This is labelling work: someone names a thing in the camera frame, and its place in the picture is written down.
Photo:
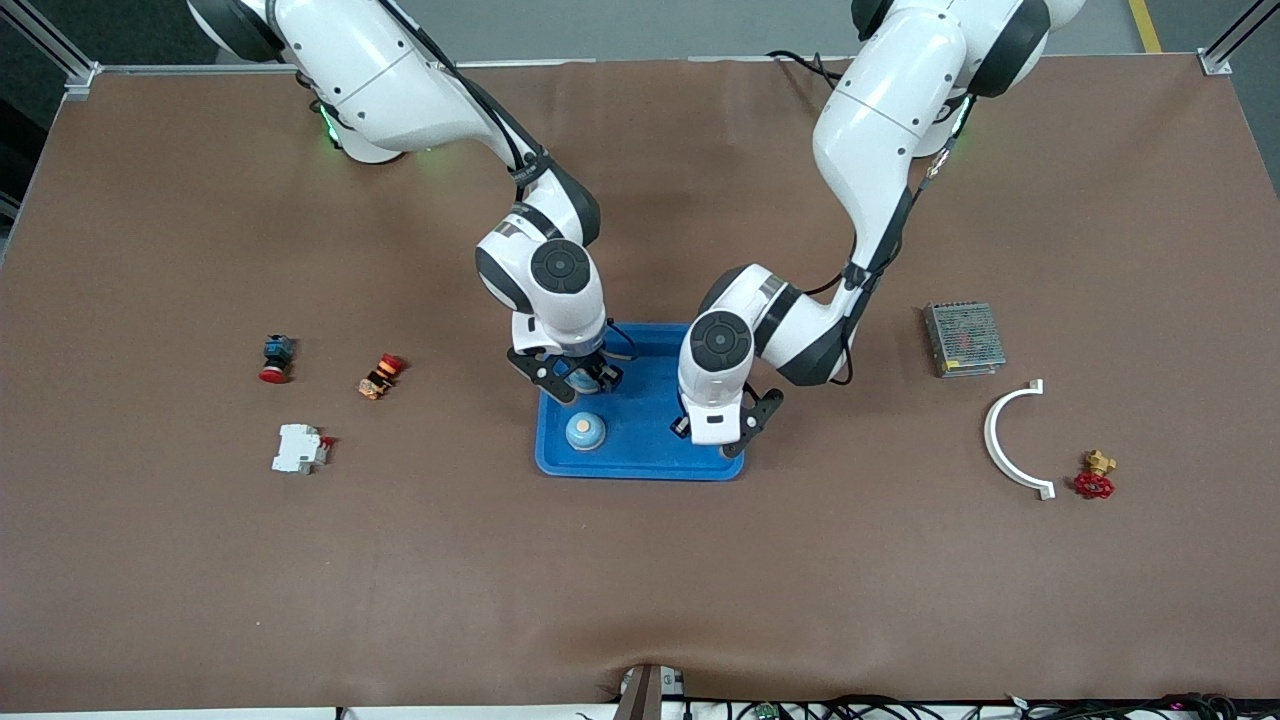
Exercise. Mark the metal mesh power supply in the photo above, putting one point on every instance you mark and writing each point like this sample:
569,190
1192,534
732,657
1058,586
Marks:
963,338

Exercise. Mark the blue dome bell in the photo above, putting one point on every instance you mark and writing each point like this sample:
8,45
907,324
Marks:
580,381
585,431

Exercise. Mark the red push button switch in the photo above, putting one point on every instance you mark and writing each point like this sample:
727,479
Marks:
276,358

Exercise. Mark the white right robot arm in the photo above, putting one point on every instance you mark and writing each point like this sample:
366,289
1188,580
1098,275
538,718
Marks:
400,80

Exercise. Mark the blue plastic tray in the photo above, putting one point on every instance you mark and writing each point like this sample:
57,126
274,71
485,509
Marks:
640,435

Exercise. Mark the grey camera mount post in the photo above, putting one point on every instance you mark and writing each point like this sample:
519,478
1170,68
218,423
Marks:
645,692

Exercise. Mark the aluminium frame post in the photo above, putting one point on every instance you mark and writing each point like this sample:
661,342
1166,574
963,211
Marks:
80,78
1215,62

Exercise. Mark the orange emergency stop switch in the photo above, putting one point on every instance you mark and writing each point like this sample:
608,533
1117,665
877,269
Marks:
380,377

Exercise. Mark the white circuit breaker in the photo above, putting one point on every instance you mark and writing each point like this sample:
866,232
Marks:
295,450

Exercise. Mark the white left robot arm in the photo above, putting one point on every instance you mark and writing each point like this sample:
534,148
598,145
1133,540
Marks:
890,100

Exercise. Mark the white curved plastic bracket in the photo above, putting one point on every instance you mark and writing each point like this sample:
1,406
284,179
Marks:
990,440

